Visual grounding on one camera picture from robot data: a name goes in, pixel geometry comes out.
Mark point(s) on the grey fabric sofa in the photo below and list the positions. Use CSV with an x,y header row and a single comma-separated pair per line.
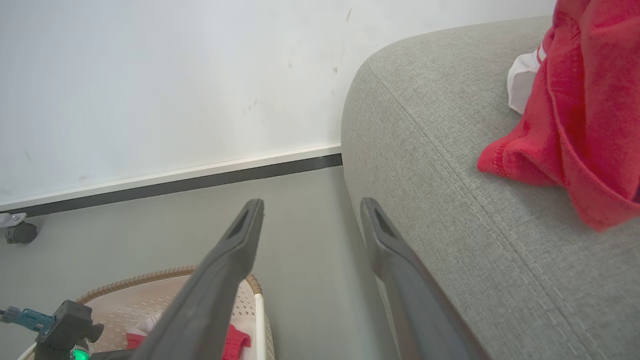
x,y
475,240

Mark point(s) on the grey metal stand leg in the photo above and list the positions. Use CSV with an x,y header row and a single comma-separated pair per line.
x,y
11,219

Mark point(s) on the red garment with white labels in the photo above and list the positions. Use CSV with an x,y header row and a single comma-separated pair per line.
x,y
585,110

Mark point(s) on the red and white garment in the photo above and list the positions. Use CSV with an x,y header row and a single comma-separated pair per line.
x,y
235,345

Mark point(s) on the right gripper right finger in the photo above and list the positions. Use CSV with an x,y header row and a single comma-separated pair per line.
x,y
405,290

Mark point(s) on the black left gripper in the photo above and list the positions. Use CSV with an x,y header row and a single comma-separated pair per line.
x,y
65,327

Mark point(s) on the white and black baseboard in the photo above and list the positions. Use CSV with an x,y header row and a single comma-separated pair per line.
x,y
175,180

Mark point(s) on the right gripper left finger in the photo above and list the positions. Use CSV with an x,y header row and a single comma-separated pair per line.
x,y
210,295

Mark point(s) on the black caster wheel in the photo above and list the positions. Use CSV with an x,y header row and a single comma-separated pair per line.
x,y
21,233

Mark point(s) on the white perforated laundry basket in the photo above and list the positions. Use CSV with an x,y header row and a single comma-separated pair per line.
x,y
130,300

